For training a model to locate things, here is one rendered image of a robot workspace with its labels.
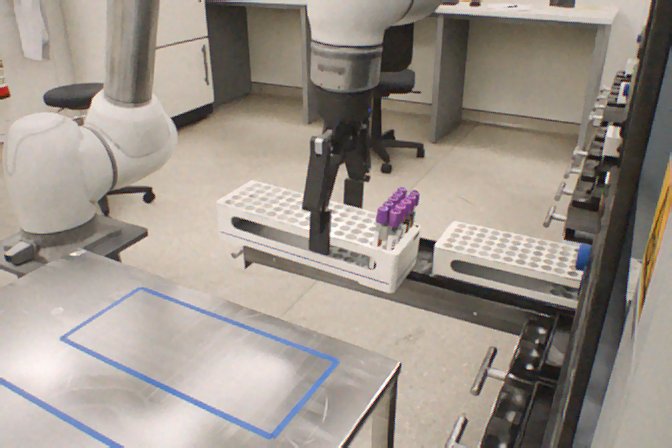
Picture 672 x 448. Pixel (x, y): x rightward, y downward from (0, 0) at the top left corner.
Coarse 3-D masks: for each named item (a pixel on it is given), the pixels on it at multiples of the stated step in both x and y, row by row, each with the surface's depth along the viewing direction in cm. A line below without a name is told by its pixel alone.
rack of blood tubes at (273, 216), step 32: (256, 192) 91; (288, 192) 92; (224, 224) 88; (256, 224) 93; (288, 224) 82; (352, 224) 84; (416, 224) 84; (288, 256) 85; (320, 256) 82; (352, 256) 85; (384, 256) 77; (416, 256) 85; (384, 288) 79
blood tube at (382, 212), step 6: (378, 210) 76; (384, 210) 76; (378, 216) 76; (384, 216) 76; (378, 222) 76; (384, 222) 76; (378, 228) 77; (384, 228) 77; (378, 234) 77; (378, 240) 78; (372, 258) 79; (372, 264) 79
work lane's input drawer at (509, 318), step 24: (432, 240) 100; (264, 264) 104; (288, 264) 101; (432, 264) 93; (360, 288) 96; (408, 288) 91; (432, 288) 89; (456, 288) 88; (480, 288) 87; (432, 312) 91; (456, 312) 89; (480, 312) 87; (504, 312) 85; (528, 312) 83; (552, 312) 83
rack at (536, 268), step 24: (456, 240) 90; (480, 240) 91; (504, 240) 91; (528, 240) 91; (456, 264) 94; (480, 264) 86; (504, 264) 84; (528, 264) 84; (552, 264) 83; (504, 288) 85; (528, 288) 88; (552, 288) 84; (576, 288) 84
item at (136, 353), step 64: (64, 256) 94; (0, 320) 78; (64, 320) 79; (128, 320) 79; (192, 320) 79; (256, 320) 79; (0, 384) 67; (64, 384) 67; (128, 384) 67; (192, 384) 67; (256, 384) 68; (320, 384) 68; (384, 384) 68
